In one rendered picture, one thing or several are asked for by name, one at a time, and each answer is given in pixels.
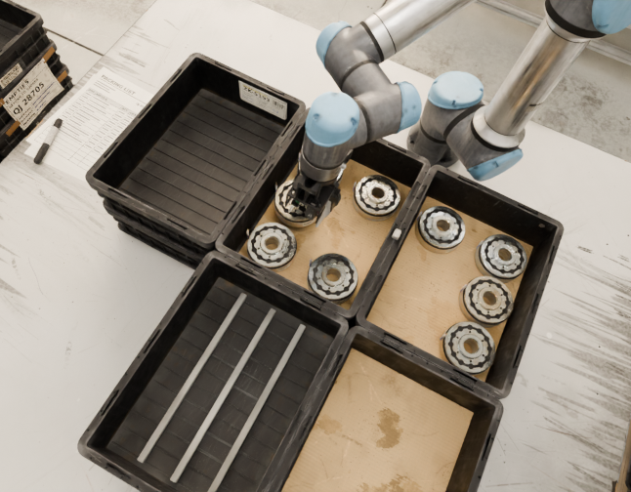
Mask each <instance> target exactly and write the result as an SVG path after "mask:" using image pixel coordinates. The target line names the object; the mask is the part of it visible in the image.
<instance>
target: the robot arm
mask: <svg viewBox="0 0 631 492"><path fill-rule="evenodd" d="M475 1H477V0H392V1H391V2H389V3H388V4H386V5H385V6H383V7H382V8H381V9H379V10H378V11H376V12H375V13H373V14H372V15H370V16H369V17H367V18H366V19H364V20H362V21H361V22H360V23H358V24H357V25H355V26H354V27H352V26H351V25H349V24H348V23H347V22H345V21H341V20H339V21H338V22H333V23H331V24H329V25H328V26H327V27H326V28H325V29H324V30H323V31H322V32H321V33H320V35H319V36H318V38H317V40H316V44H315V49H316V53H317V55H318V57H319V59H320V60H321V62H322V64H323V66H324V69H325V70H326V71H327V72H329V74H330V75H331V77H332V78H333V80H334V81H335V83H336V85H337V86H338V88H339V89H340V91H341V92H342V93H341V92H339V93H335V92H326V93H323V94H321V95H319V96H318V97H317V98H316V99H315V100H314V101H313V103H312V105H311V109H310V110H309V114H308V116H307V119H306V126H305V127H306V131H305V136H304V141H303V145H302V149H301V155H300V171H299V172H298V174H297V175H296V177H295V178H294V180H293V183H294V184H293V185H292V186H291V188H290V189H289V191H288V192H287V194H286V200H285V207H287V205H288V203H289V202H290V200H291V199H292V198H293V200H292V202H291V207H290V209H289V210H288V213H289V212H290V211H291V210H292V209H293V207H294V206H295V207H297V208H298V206H300V207H299V209H298V210H300V211H302V212H303V213H305V212H306V213H305V217H306V218H308V219H310V220H313V219H314V218H315V216H317V218H316V221H315V227H318V226H319V225H320V223H321V222H322V220H323V219H324V218H326V217H327V216H328V215H329V214H330V213H331V212H332V210H333V208H334V207H335V206H337V205H338V204H339V202H340V200H341V193H340V191H341V189H339V188H338V186H339V184H338V183H337V178H338V176H339V174H340V172H341V170H342V169H343V170H345V169H346V167H347V165H346V164H347V163H348V162H349V161H350V158H351V156H352V153H353V148H356V147H359V146H361V145H364V144H368V143H371V142H374V141H376V140H379V139H382V138H385V137H387V136H390V135H392V134H398V133H399V132H400V131H402V130H404V129H407V128H409V127H411V126H412V127H411V129H410V130H409V133H408V136H407V140H406V146H407V149H408V150H409V151H411V152H414V153H416V154H418V155H420V156H422V157H424V158H426V159H427V160H428V161H429V162H430V165H431V167H432V166H434V165H441V166H443V167H445V168H446V167H449V166H451V165H453V164H454V163H456V162H457V161H458V160H460V162H461V163H462V164H463V166H464V167H465V168H466V171H467V172H469V174H470V175H471V176H472V177H473V178H474V180H476V181H478V182H483V181H487V180H489V179H492V178H494V177H496V176H498V175H500V174H502V173H503V172H505V171H507V170H508V169H510V168H511V167H513V166H514V165H515V164H517V163H518V162H519V161H520V160H521V159H522V158H523V156H524V154H523V152H522V149H521V148H519V145H520V144H521V142H522V141H523V140H524V138H525V135H526V128H525V125H526V123H527V122H528V121H529V120H530V118H531V117H532V116H533V114H534V113H535V112H536V110H537V109H538V108H539V107H540V106H541V105H542V104H543V102H544V101H545V100H546V98H547V97H548V96H549V95H550V93H551V92H552V91H553V89H554V88H555V87H556V86H557V84H558V83H559V82H560V80H561V79H562V78H563V76H564V75H565V74H566V73H567V71H568V70H569V68H570V67H571V66H572V64H573V63H574V62H575V61H576V59H577V58H578V57H579V55H580V54H581V53H582V52H583V50H584V49H585V48H586V46H587V45H588V44H589V42H590V41H591V40H596V39H601V38H603V37H605V36H606V35H608V34H614V33H616V32H618V31H620V30H622V29H624V28H625V27H627V26H628V25H630V24H631V0H545V2H544V11H545V14H546V17H545V18H544V20H543V21H542V23H541V24H540V25H539V27H538V28H537V30H536V31H535V33H534V34H533V36H532V38H531V39H530V41H529V42H528V44H527V45H526V48H525V49H524V51H523V52H522V54H521V55H520V57H519V58H518V60H517V62H516V63H515V65H514V66H513V68H512V69H511V71H510V73H509V74H508V76H507V77H506V79H505V80H504V82H503V84H502V85H501V87H500V88H499V90H498V91H497V93H496V95H495V96H494V98H493V99H492V101H491V102H490V104H489V105H485V104H484V103H483V101H482V98H483V96H484V86H483V84H482V82H481V81H480V80H479V79H478V78H477V77H476V76H474V75H472V74H470V73H467V72H460V71H449V72H446V73H444V74H442V75H440V76H439V77H437V78H436V79H435V81H434V82H433V84H432V86H431V88H430V90H429V92H428V97H427V99H426V103H425V106H424V109H423V112H422V103H421V98H420V95H419V93H418V91H417V89H416V88H415V87H414V85H412V84H411V83H408V82H407V81H402V82H395V83H394V84H393V83H392V82H391V81H390V79H389V78H388V76H387V75H386V74H385V72H384V71H383V70H382V68H381V67H380V65H379V64H380V63H382V62H384V61H385V60H387V59H388V58H390V57H391V56H393V55H395V54H396V53H398V52H399V51H401V50H402V49H404V48H405V47H407V46H408V45H410V44H411V43H413V42H414V41H416V40H417V39H419V38H420V37H422V36H423V35H425V34H426V33H428V32H429V31H431V30H432V29H434V28H435V27H437V26H438V25H440V24H441V23H443V22H444V21H446V20H448V19H449V18H451V17H452V16H454V15H455V14H457V13H459V12H460V11H462V10H463V9H465V8H466V7H468V6H469V5H471V4H472V3H474V2H475ZM421 113H422V115H421ZM420 116H421V118H420ZM431 167H430V168H431ZM293 191H294V193H293ZM293 194H294V195H293ZM288 197H289V199H288Z"/></svg>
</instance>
